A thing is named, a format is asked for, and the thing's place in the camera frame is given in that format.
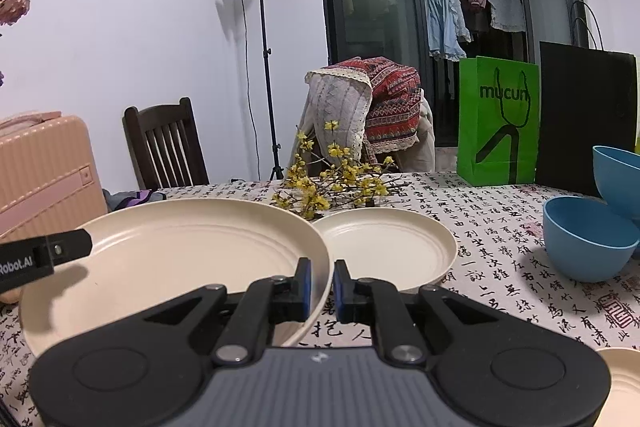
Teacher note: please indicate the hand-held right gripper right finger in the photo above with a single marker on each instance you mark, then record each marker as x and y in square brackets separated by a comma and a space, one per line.
[342, 292]

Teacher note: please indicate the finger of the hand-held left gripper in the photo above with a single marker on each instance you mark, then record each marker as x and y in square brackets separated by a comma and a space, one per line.
[70, 244]

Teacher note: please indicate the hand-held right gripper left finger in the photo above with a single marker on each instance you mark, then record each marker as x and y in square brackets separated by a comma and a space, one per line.
[303, 292]

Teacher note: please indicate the cream plate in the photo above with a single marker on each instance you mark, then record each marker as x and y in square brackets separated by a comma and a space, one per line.
[625, 387]
[175, 252]
[390, 247]

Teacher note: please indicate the blue bowl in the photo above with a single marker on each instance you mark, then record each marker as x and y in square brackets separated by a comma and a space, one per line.
[585, 252]
[620, 187]

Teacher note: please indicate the grey purple cloth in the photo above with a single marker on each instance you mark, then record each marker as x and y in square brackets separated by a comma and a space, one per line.
[130, 199]

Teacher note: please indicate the pink suitcase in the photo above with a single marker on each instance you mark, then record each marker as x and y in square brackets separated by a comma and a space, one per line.
[45, 172]

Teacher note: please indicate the yellow flower branches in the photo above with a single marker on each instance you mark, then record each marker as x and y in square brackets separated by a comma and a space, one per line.
[305, 194]

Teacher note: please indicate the dark wooden chair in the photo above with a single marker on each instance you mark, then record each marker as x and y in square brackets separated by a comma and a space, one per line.
[155, 112]

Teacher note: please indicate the beige garment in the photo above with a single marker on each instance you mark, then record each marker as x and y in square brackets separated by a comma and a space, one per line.
[422, 142]

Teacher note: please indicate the white knit cloth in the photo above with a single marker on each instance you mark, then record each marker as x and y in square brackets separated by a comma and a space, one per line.
[335, 107]

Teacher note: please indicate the red patterned blanket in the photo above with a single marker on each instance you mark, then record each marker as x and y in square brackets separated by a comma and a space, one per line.
[395, 102]

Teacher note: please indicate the green paper bag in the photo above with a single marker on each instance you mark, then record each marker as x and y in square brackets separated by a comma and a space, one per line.
[475, 127]

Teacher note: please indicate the dark framed glass door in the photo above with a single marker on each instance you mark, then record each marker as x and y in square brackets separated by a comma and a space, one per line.
[370, 7]

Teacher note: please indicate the black paper bag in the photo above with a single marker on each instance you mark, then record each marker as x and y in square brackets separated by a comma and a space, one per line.
[585, 117]

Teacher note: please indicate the light blue hanging shirt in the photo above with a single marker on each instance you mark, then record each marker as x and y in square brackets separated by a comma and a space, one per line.
[442, 7]

